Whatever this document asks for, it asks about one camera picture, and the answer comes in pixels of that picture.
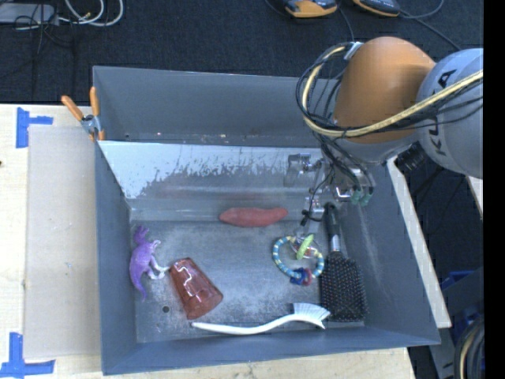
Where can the red-brown toy sweet potato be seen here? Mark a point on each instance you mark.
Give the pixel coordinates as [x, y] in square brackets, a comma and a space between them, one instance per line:
[252, 216]

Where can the purple toy dinosaur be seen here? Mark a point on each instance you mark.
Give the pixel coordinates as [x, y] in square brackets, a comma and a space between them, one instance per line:
[142, 257]

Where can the pale wood flat board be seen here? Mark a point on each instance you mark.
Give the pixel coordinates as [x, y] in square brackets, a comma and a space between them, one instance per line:
[59, 231]

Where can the red clear plastic cup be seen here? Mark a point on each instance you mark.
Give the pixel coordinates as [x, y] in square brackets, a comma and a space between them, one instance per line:
[195, 288]

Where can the black hairbrush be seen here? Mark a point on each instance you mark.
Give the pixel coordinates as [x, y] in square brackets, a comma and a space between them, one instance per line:
[343, 286]

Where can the black cylinder on white bracket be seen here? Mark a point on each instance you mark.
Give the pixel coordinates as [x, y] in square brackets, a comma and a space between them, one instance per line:
[410, 157]

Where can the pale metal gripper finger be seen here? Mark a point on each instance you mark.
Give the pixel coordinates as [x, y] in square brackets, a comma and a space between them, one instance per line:
[300, 164]
[314, 217]

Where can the white dish brush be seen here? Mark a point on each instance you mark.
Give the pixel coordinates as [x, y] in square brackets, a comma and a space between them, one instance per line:
[252, 328]

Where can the grey metal bin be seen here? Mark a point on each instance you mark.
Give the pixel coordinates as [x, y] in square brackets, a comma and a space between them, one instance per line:
[236, 259]

